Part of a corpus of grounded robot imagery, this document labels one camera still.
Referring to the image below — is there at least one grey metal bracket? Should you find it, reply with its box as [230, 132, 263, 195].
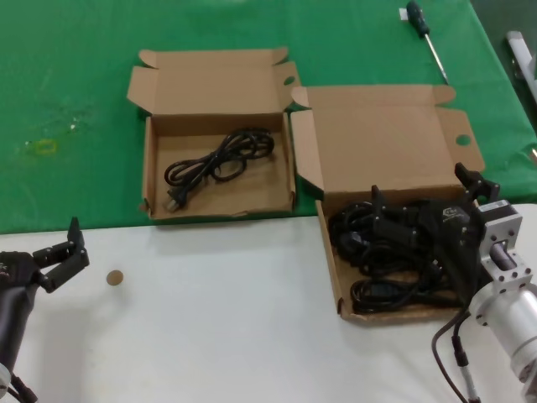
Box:
[505, 30, 537, 106]

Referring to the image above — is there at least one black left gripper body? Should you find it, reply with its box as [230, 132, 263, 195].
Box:
[0, 250, 45, 295]

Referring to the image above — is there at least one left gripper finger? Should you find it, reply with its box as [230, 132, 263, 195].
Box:
[40, 249, 91, 294]
[32, 216, 86, 264]

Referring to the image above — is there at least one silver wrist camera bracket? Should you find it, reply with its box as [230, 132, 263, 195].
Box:
[477, 199, 537, 295]

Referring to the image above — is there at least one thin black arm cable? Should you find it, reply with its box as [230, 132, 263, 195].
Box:
[432, 309, 469, 403]

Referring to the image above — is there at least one black power cord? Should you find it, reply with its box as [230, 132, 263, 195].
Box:
[359, 241, 446, 283]
[328, 200, 378, 264]
[164, 128, 276, 211]
[350, 276, 467, 314]

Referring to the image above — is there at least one black cable silver connector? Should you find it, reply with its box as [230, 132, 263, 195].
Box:
[450, 312, 487, 403]

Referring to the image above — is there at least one open brown cardboard box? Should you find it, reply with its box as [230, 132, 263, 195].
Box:
[127, 45, 302, 220]
[289, 83, 487, 325]

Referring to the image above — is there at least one green handled screwdriver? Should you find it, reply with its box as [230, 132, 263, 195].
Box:
[405, 0, 450, 84]

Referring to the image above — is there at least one yellow rectangular outline mark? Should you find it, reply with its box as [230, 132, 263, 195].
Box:
[32, 139, 59, 158]

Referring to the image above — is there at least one green tablecloth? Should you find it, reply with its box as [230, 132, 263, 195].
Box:
[0, 0, 537, 234]

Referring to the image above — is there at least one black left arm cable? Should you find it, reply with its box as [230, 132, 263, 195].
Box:
[6, 371, 39, 403]

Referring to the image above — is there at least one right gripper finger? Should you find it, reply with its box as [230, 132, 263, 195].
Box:
[454, 162, 501, 207]
[371, 183, 423, 249]

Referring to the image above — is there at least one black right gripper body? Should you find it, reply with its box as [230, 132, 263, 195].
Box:
[419, 196, 484, 306]

